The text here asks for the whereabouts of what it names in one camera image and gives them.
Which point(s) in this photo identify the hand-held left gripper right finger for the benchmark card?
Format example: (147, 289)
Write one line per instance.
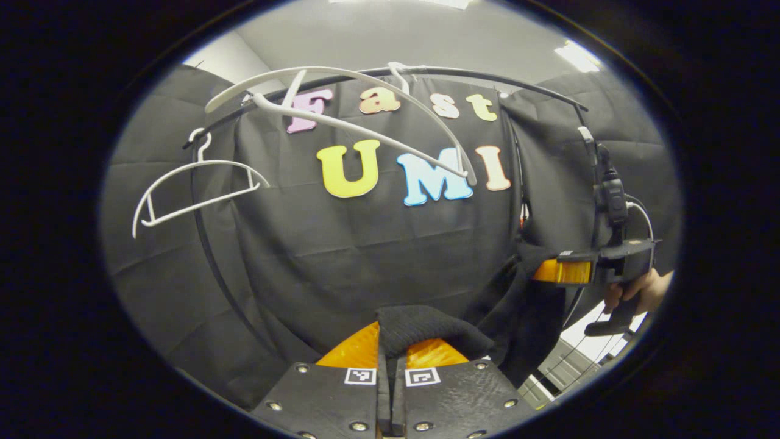
(457, 402)

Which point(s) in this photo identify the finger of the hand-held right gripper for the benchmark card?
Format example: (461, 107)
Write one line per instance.
(563, 271)

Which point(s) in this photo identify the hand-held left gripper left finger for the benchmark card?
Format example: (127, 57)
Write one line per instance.
(323, 402)

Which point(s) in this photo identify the black knit jacket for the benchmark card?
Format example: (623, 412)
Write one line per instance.
(426, 329)

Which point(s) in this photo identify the white plastic hanger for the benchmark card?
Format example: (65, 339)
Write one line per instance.
(201, 163)
(237, 87)

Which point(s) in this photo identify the black metal clothes rack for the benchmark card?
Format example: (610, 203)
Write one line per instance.
(463, 73)

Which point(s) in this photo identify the square ceiling light panel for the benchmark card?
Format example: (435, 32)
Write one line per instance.
(577, 56)

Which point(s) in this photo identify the black backdrop cloth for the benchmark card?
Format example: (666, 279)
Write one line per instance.
(365, 256)

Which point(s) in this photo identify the large ceiling light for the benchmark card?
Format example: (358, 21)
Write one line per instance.
(448, 3)

